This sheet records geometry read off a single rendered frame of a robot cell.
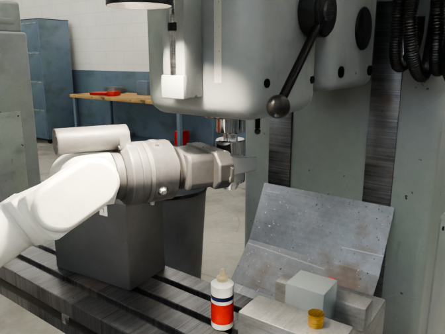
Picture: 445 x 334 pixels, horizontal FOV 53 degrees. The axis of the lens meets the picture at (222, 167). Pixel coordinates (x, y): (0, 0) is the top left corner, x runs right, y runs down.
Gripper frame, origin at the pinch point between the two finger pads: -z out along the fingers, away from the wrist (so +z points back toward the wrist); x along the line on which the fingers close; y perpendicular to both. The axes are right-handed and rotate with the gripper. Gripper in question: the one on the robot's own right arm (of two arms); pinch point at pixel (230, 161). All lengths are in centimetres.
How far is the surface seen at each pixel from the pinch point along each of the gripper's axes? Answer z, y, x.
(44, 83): -97, 22, 716
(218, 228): -146, 121, 245
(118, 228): 11.1, 17.4, 23.8
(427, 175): -42.5, 6.0, -6.4
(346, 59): -18.2, -16.0, -5.6
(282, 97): 2.2, -11.3, -15.1
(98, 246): 13.9, 22.6, 29.0
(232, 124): 1.1, -6.2, -2.1
